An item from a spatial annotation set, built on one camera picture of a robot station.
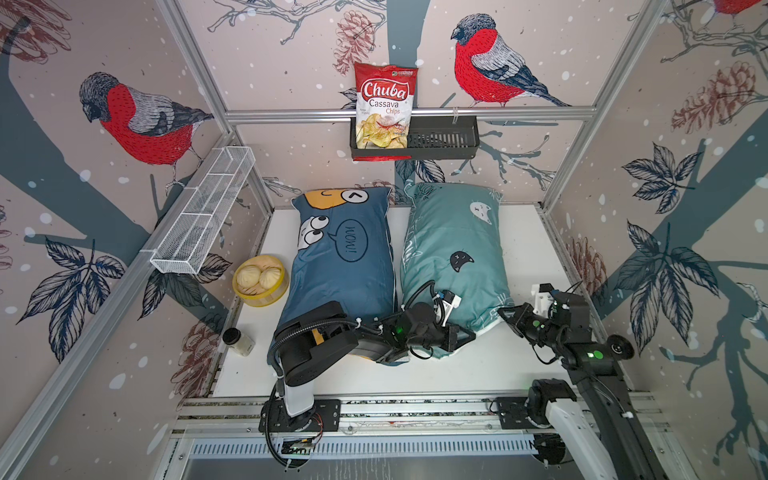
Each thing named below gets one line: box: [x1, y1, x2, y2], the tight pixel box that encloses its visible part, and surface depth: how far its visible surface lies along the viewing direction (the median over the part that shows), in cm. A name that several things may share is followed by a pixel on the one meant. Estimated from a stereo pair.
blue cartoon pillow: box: [275, 187, 394, 324], surface depth 91 cm
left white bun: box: [236, 265, 261, 289], surface depth 96 cm
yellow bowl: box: [232, 254, 290, 308], surface depth 96 cm
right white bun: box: [259, 266, 281, 289], surface depth 96 cm
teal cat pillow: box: [400, 182, 515, 359], surface depth 91 cm
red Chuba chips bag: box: [353, 62, 419, 162], surface depth 86 cm
